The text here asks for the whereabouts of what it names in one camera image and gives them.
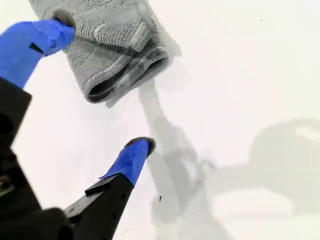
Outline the grey striped towel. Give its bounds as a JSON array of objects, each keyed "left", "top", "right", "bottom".
[{"left": 27, "top": 0, "right": 171, "bottom": 105}]

